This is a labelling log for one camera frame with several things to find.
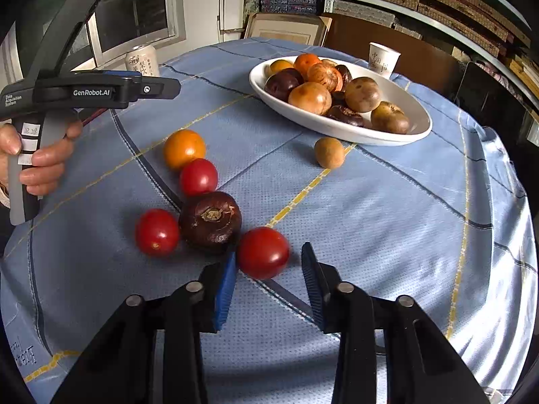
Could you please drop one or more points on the person's left hand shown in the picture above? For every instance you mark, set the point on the person's left hand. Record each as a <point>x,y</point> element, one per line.
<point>46,164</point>

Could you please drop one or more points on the red cherry tomato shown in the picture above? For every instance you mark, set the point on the red cherry tomato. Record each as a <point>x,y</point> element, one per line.
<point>263,252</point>
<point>198,176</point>
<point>156,232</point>

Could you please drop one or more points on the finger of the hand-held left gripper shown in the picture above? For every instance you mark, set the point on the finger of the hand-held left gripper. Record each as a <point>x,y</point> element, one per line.
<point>158,88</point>
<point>124,74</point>

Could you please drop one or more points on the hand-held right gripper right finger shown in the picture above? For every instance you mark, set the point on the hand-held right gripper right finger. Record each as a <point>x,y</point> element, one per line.
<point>313,290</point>

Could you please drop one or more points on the white paper cup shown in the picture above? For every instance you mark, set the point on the white paper cup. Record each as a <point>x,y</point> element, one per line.
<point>383,61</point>

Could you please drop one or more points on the white framed window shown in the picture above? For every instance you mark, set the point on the white framed window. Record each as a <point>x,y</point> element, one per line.
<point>134,8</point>

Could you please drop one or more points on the dark red plum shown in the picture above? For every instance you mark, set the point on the dark red plum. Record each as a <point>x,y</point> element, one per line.
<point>281,85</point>

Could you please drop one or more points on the wooden picture frame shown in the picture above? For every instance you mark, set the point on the wooden picture frame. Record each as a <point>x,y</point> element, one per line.
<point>286,27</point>

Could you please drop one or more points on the white metal shelf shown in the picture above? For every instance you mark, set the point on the white metal shelf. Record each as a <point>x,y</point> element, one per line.
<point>442,21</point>

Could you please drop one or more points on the brown wooden board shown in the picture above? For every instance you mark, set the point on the brown wooden board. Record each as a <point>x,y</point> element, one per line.
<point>379,33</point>

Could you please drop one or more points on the small yellow-orange fruit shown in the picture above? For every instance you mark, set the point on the small yellow-orange fruit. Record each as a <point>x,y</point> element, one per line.
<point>280,66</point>
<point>184,148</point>

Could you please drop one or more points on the beige drink can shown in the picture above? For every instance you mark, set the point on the beige drink can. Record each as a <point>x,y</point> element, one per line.
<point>143,61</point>

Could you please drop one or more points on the small brown longan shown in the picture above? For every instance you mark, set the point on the small brown longan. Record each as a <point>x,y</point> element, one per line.
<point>329,151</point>

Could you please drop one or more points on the pale brown round fruit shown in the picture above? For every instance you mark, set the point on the pale brown round fruit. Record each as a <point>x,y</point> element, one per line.
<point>389,117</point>

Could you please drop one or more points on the blue checked tablecloth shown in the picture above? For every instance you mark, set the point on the blue checked tablecloth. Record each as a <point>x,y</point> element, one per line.
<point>379,219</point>

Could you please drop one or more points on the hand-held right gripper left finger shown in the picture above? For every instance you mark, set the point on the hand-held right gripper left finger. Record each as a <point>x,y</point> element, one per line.
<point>225,294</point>

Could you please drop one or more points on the white leaning board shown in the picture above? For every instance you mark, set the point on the white leaning board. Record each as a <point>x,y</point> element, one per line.
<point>229,0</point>

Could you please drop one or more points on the orange mandarin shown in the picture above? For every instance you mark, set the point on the orange mandarin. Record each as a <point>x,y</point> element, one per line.
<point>306,62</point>

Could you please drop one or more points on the white oval plate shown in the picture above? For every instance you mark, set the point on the white oval plate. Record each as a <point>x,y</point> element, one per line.
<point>417,128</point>

